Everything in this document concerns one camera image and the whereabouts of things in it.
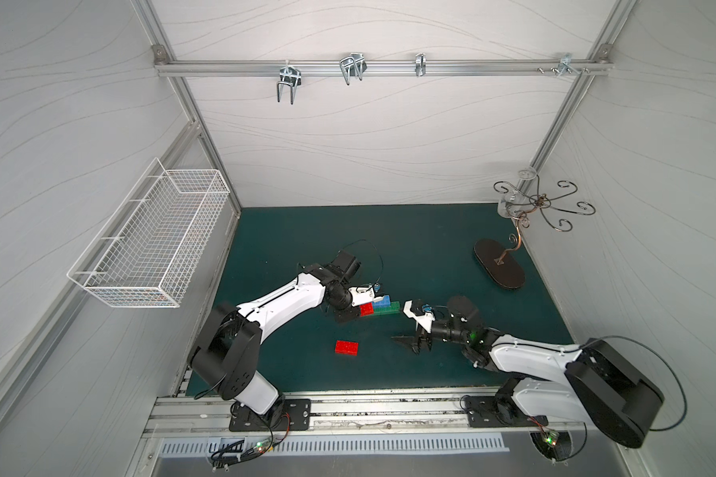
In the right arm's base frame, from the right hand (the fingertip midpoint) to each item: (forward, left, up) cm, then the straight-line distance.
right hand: (398, 319), depth 81 cm
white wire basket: (+4, +60, +23) cm, 65 cm away
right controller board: (-26, -38, -12) cm, 47 cm away
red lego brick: (-6, +14, -6) cm, 17 cm away
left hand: (+3, +12, -2) cm, 13 cm away
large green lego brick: (+7, +1, -6) cm, 9 cm away
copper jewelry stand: (+25, -39, -8) cm, 47 cm away
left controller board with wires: (-31, +42, -10) cm, 53 cm away
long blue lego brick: (+8, +4, -6) cm, 10 cm away
